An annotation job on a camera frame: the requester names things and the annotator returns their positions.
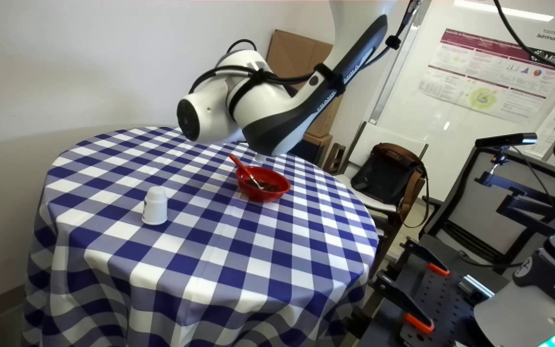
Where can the clear plastic jar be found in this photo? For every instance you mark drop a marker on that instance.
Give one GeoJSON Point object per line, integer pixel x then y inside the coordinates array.
{"type": "Point", "coordinates": [155, 208]}

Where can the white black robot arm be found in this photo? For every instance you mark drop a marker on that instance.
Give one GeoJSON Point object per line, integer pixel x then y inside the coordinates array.
{"type": "Point", "coordinates": [242, 94]}

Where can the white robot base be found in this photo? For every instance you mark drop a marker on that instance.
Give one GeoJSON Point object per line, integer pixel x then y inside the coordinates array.
{"type": "Point", "coordinates": [523, 312]}

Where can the red bowl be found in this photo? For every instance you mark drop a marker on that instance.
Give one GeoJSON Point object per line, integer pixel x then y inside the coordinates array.
{"type": "Point", "coordinates": [263, 173]}

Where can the roasted coffee beans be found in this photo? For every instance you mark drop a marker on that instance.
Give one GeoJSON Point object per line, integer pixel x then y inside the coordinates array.
{"type": "Point", "coordinates": [263, 185]}

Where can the dark wooden chair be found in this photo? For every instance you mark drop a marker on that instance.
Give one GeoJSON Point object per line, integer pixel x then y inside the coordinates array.
{"type": "Point", "coordinates": [388, 218]}

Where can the blue white checkered tablecloth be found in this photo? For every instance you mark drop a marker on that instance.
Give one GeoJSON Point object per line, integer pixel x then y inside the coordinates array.
{"type": "Point", "coordinates": [219, 271]}

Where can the orange black clamp right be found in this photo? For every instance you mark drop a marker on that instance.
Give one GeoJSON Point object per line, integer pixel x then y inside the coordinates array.
{"type": "Point", "coordinates": [433, 262]}

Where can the orange black clamp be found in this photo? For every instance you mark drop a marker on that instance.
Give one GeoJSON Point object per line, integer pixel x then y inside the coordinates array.
{"type": "Point", "coordinates": [413, 314]}
{"type": "Point", "coordinates": [433, 262]}

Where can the orange black clamp left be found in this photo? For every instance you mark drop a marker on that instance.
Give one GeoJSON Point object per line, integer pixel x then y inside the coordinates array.
{"type": "Point", "coordinates": [413, 314]}

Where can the aluminium extrusion bar left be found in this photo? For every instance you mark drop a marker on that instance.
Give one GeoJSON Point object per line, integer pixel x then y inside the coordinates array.
{"type": "Point", "coordinates": [479, 285]}

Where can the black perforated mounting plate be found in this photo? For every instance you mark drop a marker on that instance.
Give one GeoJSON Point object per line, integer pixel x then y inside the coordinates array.
{"type": "Point", "coordinates": [448, 300]}

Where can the research poster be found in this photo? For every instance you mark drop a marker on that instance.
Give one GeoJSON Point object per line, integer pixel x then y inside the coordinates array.
{"type": "Point", "coordinates": [488, 75]}

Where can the black metal frame stand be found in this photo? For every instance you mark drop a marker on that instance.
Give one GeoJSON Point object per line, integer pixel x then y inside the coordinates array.
{"type": "Point", "coordinates": [502, 204]}

